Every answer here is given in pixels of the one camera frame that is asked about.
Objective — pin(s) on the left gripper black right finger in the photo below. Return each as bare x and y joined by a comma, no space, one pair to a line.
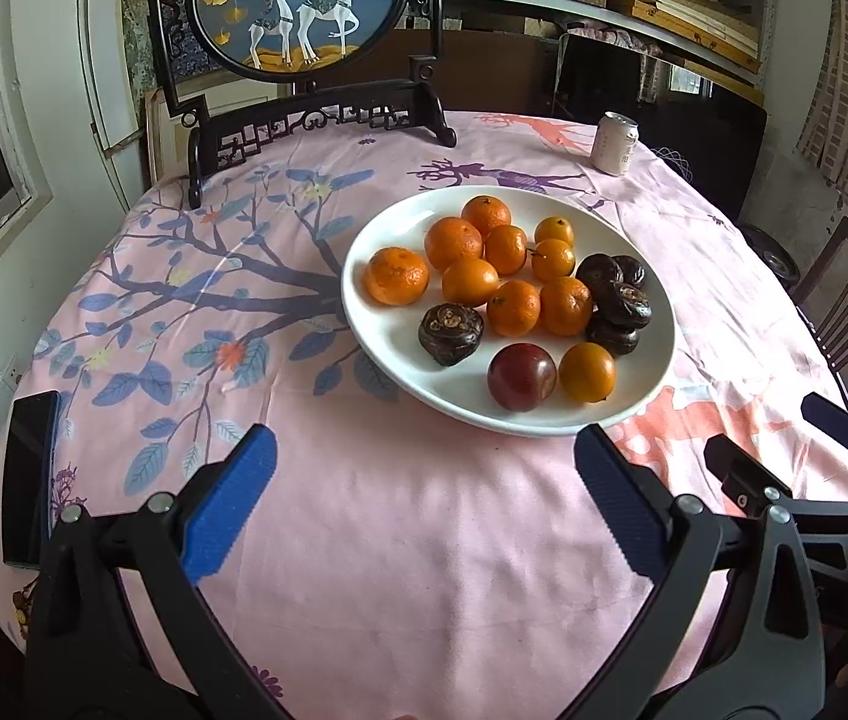
611,481

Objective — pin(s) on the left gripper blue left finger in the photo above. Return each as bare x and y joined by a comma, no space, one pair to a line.
217,520

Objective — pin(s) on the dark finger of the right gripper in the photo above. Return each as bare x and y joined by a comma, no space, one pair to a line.
749,485

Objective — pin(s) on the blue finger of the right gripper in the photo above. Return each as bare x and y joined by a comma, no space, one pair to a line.
829,418

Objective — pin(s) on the smooth orange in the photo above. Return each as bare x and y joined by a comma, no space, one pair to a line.
587,373

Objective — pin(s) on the dark passion fruit hidden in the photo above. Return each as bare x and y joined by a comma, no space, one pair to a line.
617,341

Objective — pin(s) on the dark red plum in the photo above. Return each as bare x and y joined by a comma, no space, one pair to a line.
521,377

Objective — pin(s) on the dark passion fruit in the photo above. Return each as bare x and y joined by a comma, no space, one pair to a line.
450,332
624,305
600,273
632,270

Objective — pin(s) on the dark passion fruit back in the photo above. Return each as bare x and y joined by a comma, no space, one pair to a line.
632,270

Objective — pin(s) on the dark passion fruit front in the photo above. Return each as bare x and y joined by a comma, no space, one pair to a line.
600,273

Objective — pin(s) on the large bumpy mandarin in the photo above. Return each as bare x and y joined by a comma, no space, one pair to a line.
396,276

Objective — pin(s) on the partly hidden small mandarin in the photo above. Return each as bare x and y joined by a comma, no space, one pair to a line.
514,309

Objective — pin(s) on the black round stool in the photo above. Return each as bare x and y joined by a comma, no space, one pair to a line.
773,255

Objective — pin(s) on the black smartphone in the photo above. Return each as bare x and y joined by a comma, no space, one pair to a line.
26,492

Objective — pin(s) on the large white plate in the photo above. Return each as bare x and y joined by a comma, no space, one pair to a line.
388,335

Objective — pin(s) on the small orange on plate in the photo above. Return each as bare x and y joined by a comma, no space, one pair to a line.
552,259

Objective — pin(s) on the yellowish orange on plate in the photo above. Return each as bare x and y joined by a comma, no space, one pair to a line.
554,228

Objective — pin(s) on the front orange on plate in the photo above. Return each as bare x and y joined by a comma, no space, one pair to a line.
451,239

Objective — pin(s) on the orange on plate back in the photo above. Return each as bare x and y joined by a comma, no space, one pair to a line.
486,212

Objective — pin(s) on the pale drink can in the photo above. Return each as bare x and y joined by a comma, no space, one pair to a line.
615,140

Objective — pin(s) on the round deer embroidery screen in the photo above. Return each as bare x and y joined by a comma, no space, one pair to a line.
295,44

